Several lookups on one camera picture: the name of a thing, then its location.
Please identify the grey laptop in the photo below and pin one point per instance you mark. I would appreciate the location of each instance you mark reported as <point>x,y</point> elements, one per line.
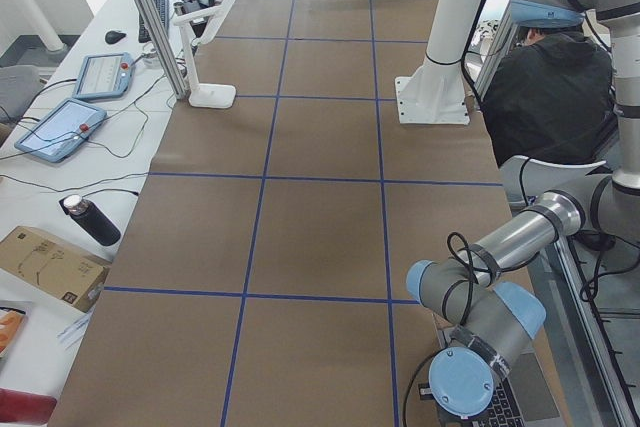
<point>505,392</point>

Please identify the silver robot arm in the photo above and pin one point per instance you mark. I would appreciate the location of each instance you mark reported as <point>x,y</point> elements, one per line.
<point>493,321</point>

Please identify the black desk mouse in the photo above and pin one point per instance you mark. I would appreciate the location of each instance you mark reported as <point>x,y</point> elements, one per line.
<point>112,37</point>

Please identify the white chair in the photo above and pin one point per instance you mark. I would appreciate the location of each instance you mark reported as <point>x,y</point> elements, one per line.
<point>524,177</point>

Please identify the black water bottle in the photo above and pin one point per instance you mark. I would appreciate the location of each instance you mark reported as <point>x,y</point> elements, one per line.
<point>91,219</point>

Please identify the upper blue teach pendant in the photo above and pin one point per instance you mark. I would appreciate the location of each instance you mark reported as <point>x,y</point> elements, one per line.
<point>106,76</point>

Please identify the blue teach pendant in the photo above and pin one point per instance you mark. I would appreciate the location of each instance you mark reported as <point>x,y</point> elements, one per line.
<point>106,76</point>
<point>60,133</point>

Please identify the person in black hoodie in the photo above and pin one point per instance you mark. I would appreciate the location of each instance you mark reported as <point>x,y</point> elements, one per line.
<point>550,98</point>

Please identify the lower blue teach pendant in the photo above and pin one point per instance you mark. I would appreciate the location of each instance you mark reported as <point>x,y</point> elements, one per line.
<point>60,133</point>

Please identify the cardboard box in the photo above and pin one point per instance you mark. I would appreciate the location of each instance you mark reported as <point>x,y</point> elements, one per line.
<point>59,268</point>

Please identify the aluminium frame post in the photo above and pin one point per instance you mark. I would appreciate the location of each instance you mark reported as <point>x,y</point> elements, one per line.
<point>160,40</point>

